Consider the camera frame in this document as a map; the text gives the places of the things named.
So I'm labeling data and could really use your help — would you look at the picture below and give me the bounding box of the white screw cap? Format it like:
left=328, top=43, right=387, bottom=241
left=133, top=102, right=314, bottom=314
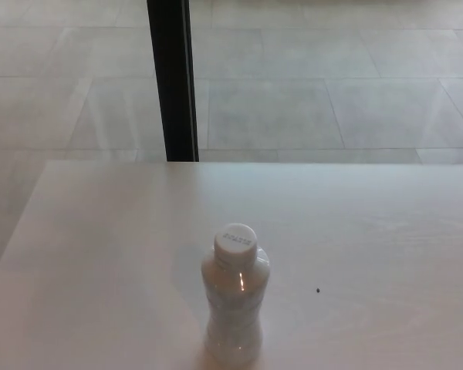
left=212, top=222, right=259, bottom=266

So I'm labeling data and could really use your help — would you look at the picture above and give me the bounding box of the white plastic bottle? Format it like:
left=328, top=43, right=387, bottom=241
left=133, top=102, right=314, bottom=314
left=199, top=248, right=274, bottom=358

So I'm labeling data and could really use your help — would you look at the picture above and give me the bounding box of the black vertical pole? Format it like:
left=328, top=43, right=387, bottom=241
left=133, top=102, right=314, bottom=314
left=146, top=0, right=200, bottom=163

